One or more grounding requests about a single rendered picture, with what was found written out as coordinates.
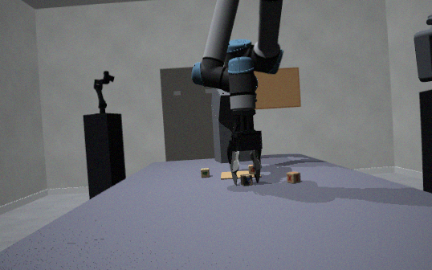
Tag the tan flat mat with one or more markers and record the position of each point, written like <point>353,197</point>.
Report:
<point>228,175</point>

